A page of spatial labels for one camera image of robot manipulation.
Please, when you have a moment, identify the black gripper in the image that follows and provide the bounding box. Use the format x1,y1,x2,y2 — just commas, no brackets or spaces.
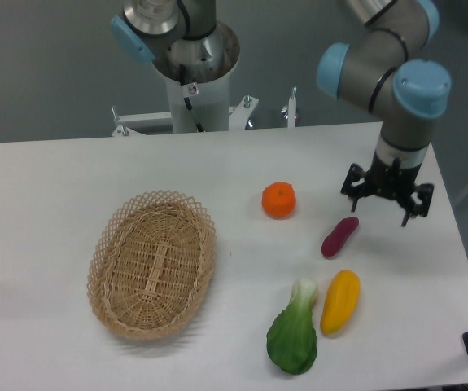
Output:
340,152,435,227

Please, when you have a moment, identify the purple sweet potato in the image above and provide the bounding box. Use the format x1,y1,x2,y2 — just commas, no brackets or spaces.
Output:
321,217,360,259

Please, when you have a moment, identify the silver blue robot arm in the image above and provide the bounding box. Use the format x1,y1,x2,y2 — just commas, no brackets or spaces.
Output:
110,1,452,219

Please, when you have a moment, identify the orange tangerine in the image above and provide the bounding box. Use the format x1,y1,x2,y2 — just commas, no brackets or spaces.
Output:
261,182,296,219

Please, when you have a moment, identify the yellow mango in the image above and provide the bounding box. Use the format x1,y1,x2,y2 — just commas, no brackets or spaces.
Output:
320,270,361,336

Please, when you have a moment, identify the green bok choy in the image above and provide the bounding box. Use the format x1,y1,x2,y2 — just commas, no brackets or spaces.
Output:
266,278,318,376

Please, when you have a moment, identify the woven wicker basket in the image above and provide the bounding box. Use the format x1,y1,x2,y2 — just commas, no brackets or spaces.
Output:
87,191,216,340

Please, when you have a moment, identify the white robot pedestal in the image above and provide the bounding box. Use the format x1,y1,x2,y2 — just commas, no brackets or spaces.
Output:
154,21,240,134

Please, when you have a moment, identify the black cable on pedestal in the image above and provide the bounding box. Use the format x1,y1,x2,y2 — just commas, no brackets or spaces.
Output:
178,64,205,134

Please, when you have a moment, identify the white metal base frame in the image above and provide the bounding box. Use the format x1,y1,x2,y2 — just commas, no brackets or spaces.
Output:
110,86,300,138

